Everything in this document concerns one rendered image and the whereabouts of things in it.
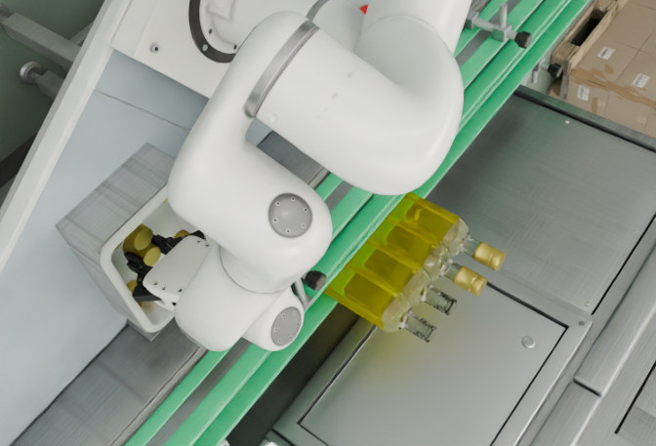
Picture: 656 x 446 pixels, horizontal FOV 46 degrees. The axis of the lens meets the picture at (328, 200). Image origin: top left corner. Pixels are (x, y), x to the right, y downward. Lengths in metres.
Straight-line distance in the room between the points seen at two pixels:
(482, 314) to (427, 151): 0.86
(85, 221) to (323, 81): 0.56
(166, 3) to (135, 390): 0.58
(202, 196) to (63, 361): 0.66
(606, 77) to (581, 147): 3.38
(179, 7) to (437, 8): 0.37
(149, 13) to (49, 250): 0.35
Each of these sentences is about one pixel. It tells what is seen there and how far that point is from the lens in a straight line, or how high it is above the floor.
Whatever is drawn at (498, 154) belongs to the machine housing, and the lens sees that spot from 1.66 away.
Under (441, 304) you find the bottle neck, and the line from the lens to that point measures 1.26.
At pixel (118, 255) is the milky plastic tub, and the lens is 1.15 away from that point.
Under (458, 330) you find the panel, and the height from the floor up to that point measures 1.14.
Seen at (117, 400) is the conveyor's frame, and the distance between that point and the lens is 1.22.
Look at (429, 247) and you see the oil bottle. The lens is 1.29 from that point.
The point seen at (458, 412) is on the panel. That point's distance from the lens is 1.32.
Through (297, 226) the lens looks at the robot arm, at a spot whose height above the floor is 1.19.
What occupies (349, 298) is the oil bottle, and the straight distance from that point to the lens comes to 1.26.
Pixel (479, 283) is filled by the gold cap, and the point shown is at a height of 1.16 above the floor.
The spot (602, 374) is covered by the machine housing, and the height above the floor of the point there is 1.37.
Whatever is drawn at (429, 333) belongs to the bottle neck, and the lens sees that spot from 1.23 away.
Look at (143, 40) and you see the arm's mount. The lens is 0.96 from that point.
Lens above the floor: 1.47
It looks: 27 degrees down
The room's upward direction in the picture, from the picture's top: 119 degrees clockwise
